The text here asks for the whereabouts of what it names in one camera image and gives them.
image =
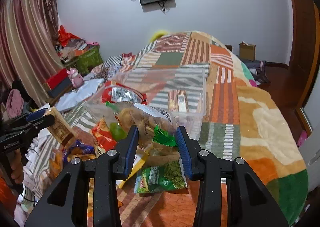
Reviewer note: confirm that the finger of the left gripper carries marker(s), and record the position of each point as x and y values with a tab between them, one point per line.
32	128
36	115

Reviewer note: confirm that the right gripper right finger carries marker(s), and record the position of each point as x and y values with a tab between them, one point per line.
203	166

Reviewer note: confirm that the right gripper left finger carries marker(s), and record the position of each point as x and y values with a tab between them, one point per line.
113	165

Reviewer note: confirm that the brown patterned snack packet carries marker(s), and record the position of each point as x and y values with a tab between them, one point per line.
60	129

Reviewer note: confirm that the green pea snack packet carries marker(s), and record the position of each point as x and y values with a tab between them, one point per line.
168	177

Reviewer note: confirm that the red chinese snack bag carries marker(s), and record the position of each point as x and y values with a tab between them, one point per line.
116	92

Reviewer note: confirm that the clear bag brown snacks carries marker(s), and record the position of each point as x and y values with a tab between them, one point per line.
156	129

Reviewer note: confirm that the person's left hand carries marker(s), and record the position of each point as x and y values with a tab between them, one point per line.
17	167

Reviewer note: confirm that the yellow white snack packet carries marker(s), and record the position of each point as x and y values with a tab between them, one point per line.
140	159

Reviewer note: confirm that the orange red snack bag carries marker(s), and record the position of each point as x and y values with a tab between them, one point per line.
103	136

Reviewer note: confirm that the green jelly cup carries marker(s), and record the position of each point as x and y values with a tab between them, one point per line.
117	132

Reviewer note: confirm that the white plastic bag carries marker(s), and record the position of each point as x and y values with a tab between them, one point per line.
76	96

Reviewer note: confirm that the red flat box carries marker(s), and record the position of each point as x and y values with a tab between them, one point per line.
56	79

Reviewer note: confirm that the pink plush toy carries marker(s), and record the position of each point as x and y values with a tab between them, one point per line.
75	77

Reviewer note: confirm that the green cardboard box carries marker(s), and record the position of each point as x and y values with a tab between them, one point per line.
88	61

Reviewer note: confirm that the striped cracker packet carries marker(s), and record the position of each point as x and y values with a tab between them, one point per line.
177	101

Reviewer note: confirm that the clear plastic storage bin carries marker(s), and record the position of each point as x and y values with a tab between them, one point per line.
156	83

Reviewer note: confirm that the patchwork striped blanket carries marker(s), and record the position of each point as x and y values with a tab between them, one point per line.
241	119

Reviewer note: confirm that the striped pink curtain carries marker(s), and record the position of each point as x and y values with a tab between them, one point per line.
29	32

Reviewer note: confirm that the brown paper bag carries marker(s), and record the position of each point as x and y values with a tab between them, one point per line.
247	51

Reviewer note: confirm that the yellow fuzzy hoop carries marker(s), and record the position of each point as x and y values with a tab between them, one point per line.
157	35

